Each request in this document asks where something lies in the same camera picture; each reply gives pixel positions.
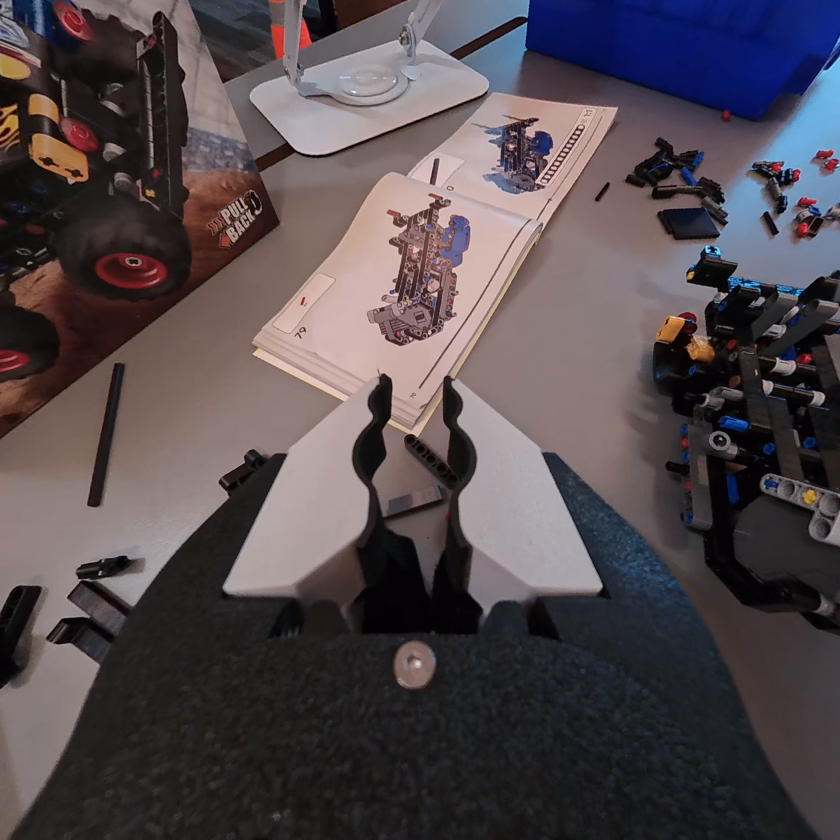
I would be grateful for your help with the pile of black blue pins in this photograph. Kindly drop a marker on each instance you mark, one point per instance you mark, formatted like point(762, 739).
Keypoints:
point(646, 174)

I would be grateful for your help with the black blue lego model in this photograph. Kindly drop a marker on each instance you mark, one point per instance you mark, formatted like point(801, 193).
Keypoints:
point(774, 426)

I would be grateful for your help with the dark grey lego tile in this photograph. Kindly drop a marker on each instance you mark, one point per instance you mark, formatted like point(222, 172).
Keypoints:
point(413, 502)

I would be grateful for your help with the blue plastic bin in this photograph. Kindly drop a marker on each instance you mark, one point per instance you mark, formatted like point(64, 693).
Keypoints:
point(656, 39)

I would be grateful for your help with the pile of black lego pieces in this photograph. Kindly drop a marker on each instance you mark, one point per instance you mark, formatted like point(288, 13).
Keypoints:
point(98, 600)

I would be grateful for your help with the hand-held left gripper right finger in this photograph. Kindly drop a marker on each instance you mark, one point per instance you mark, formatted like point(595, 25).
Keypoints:
point(525, 525)

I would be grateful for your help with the lego set box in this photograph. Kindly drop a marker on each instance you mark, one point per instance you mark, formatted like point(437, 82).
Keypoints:
point(98, 197)

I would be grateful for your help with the long black lego axle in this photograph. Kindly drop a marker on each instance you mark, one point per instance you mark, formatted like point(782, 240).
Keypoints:
point(106, 433)

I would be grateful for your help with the short black lego beam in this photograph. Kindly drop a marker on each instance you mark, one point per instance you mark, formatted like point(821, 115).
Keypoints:
point(430, 459)

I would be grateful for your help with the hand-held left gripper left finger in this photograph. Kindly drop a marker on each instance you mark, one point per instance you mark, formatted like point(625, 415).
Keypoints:
point(302, 525)

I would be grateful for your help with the orange object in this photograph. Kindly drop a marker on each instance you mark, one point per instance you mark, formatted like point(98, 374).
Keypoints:
point(289, 26)

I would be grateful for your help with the lego instruction booklet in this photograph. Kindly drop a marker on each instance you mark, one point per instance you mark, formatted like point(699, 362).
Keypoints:
point(341, 328)

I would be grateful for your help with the pile of red black pins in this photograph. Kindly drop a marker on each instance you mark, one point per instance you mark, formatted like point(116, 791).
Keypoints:
point(778, 190)

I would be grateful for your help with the black square lego tile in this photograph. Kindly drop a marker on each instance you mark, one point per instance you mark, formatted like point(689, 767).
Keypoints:
point(689, 223)

